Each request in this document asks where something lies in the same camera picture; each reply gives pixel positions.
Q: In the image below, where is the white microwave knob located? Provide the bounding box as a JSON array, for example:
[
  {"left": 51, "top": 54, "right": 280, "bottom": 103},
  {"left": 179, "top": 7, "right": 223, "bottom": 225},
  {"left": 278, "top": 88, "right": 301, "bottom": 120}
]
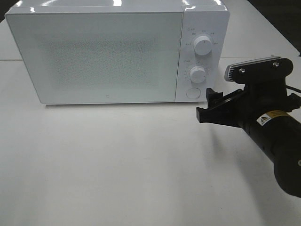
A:
[
  {"left": 189, "top": 66, "right": 206, "bottom": 83},
  {"left": 193, "top": 34, "right": 213, "bottom": 56}
]

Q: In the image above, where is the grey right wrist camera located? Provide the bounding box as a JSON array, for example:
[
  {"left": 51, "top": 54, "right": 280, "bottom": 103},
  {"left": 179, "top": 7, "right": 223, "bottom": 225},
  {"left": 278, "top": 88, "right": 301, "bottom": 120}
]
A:
[{"left": 224, "top": 56, "right": 293, "bottom": 84}]

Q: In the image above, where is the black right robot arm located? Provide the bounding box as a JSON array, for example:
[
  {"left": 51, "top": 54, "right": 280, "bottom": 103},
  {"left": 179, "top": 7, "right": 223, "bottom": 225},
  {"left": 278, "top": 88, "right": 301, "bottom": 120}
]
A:
[{"left": 196, "top": 81, "right": 301, "bottom": 197}]

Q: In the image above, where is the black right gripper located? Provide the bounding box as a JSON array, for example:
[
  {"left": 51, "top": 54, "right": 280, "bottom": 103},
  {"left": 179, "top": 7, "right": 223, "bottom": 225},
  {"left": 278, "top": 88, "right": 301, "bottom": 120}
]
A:
[{"left": 196, "top": 80, "right": 301, "bottom": 134}]

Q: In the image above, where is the white microwave door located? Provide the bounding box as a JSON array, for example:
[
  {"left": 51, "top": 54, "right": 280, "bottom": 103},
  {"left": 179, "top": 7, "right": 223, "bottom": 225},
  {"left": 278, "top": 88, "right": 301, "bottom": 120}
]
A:
[{"left": 7, "top": 13, "right": 182, "bottom": 104}]

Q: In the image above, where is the round white door button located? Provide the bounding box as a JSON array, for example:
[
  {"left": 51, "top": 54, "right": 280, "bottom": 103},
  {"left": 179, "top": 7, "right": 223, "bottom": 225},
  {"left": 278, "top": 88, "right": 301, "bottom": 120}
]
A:
[{"left": 186, "top": 88, "right": 201, "bottom": 99}]

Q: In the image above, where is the white microwave oven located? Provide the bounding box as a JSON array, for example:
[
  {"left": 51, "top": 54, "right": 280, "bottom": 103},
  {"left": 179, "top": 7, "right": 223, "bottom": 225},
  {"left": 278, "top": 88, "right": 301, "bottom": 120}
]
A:
[{"left": 5, "top": 0, "right": 230, "bottom": 105}]

